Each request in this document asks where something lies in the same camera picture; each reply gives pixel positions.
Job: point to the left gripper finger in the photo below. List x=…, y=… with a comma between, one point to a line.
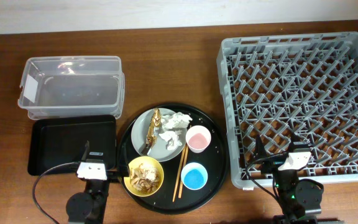
x=123, y=163
x=86, y=152

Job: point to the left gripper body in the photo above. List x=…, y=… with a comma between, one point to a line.
x=97, y=186

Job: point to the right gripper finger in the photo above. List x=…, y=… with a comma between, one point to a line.
x=296, y=145
x=260, y=152

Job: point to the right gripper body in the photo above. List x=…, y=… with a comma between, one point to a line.
x=271, y=167

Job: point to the yellow bowl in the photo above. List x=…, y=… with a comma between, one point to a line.
x=136, y=162

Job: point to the peanut shells and rice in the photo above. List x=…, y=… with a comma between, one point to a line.
x=145, y=178

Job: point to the grey plate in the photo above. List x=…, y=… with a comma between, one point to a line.
x=159, y=150

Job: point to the gold foil wrapper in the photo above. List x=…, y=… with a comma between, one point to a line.
x=152, y=133

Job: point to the white tissue small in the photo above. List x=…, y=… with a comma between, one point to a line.
x=172, y=138

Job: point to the wooden chopstick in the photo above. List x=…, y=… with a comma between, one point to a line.
x=178, y=172
x=183, y=165

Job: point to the pink cup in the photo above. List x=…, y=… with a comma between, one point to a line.
x=198, y=138

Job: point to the white tissue large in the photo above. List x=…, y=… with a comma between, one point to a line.
x=175, y=121

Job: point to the blue cup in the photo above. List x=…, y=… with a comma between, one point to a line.
x=195, y=176

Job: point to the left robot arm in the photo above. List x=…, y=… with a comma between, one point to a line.
x=89, y=206

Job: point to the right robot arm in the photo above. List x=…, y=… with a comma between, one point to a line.
x=298, y=198

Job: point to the grey dishwasher rack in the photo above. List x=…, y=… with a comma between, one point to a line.
x=307, y=84

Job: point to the black rectangular tray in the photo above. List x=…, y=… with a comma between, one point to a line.
x=62, y=140

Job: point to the round black serving tray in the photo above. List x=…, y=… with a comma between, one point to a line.
x=215, y=158

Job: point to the clear plastic bin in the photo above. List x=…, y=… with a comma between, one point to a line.
x=65, y=86

